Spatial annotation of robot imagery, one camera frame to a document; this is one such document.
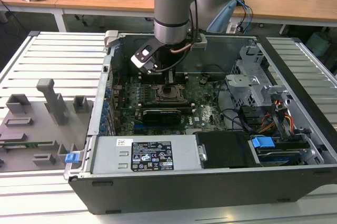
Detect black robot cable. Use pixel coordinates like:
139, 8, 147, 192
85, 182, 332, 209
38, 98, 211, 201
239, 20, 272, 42
157, 0, 201, 74

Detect silver CPU plate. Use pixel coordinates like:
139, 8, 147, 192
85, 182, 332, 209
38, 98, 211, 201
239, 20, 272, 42
161, 88, 182, 100

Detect blue case latch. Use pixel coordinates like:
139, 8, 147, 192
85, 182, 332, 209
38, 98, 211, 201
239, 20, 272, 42
65, 152, 80, 164

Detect CPU socket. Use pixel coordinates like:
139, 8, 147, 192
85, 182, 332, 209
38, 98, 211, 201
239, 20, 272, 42
154, 84, 189, 104

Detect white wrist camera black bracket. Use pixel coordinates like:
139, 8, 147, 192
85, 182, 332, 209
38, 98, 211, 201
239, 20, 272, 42
131, 38, 160, 75

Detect silver metal drive cage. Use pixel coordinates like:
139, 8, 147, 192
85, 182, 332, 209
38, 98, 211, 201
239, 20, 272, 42
225, 45, 293, 109

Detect white socket box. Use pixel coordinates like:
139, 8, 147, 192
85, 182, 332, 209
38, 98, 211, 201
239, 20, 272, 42
226, 21, 245, 34

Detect pale green bin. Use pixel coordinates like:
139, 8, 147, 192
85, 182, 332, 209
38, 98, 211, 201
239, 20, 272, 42
306, 31, 331, 58

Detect green motherboard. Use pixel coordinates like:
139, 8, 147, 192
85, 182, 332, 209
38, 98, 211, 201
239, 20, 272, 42
112, 73, 230, 137

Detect open black PC case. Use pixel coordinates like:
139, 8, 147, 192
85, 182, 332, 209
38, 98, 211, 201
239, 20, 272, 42
64, 29, 337, 216

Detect blue cables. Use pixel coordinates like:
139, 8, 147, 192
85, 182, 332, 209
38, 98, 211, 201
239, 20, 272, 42
236, 0, 254, 35

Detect blue disk carrier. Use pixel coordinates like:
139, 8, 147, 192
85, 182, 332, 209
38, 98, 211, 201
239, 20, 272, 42
251, 136, 276, 156

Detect green RAM stick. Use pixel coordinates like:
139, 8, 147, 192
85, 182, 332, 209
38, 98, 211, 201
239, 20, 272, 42
0, 141, 54, 149

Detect black graphics card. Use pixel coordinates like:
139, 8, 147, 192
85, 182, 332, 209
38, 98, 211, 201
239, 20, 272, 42
142, 107, 182, 126

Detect metal socket cover frame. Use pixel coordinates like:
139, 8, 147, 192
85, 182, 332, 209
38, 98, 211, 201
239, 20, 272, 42
156, 85, 189, 103

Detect black wire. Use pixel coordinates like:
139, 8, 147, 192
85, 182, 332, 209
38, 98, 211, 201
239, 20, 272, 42
216, 78, 255, 133

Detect grey case handle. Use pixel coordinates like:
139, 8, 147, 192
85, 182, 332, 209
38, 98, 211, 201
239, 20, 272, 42
104, 30, 120, 49

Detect orange yellow red wire bundle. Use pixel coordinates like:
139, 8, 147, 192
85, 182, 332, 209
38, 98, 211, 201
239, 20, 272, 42
259, 99, 295, 134

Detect black plastic disk bay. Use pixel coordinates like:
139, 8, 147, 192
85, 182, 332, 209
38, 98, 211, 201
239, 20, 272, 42
196, 131, 261, 169

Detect grey power supply with label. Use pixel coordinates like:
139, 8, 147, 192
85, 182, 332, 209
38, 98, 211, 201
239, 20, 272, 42
91, 135, 205, 175

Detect hard disk with blue label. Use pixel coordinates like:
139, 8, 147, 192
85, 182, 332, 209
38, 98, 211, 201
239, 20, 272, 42
256, 147, 303, 167

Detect wooden desk white frame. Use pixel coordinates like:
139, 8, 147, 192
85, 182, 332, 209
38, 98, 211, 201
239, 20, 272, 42
0, 0, 66, 33

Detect grey parts rack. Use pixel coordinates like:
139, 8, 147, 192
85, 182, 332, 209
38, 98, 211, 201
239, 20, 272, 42
0, 78, 95, 174

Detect blue expansion slot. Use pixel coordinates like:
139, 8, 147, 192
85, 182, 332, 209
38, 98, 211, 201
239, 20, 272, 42
133, 123, 148, 134

